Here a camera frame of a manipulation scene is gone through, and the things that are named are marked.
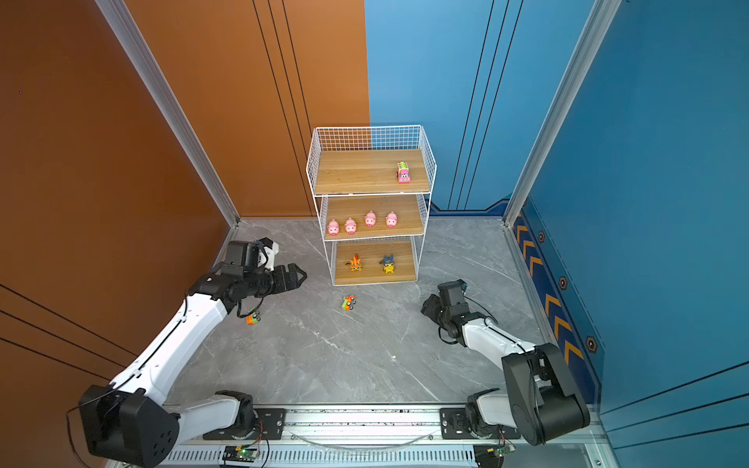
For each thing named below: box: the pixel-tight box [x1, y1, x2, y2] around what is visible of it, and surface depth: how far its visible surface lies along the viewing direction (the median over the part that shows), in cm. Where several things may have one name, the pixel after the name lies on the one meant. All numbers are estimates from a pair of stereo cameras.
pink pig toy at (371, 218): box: [364, 209, 377, 228], surface depth 86 cm
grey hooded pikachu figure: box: [378, 253, 395, 274], surface depth 102 cm
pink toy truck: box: [395, 160, 412, 184], surface depth 73 cm
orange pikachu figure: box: [345, 252, 362, 273], surface depth 101 cm
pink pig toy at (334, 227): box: [327, 218, 341, 237], surface depth 84 cm
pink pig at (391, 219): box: [385, 210, 398, 229], surface depth 85 cm
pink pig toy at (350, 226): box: [344, 216, 357, 235], surface depth 84 cm
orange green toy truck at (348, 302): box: [341, 294, 357, 312], surface depth 96 cm
